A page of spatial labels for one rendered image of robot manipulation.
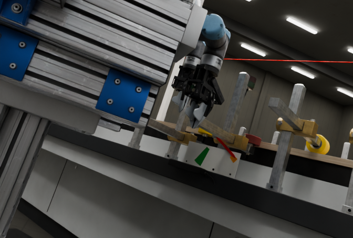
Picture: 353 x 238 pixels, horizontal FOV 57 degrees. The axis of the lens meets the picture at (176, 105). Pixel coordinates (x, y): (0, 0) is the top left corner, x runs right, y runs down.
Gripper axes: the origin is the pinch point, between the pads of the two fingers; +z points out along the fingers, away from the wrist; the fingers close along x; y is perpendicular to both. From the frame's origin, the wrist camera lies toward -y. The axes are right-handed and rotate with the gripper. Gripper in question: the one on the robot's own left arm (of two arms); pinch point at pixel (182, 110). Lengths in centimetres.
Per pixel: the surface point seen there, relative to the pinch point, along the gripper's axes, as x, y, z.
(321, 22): -930, -25, -589
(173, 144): -7.1, 1.5, 15.3
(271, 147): -14.0, -39.9, 3.8
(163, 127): 9.1, 1.7, 11.0
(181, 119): -7.1, 1.4, 3.0
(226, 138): 9.3, -24.8, 8.5
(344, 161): -4, -67, 3
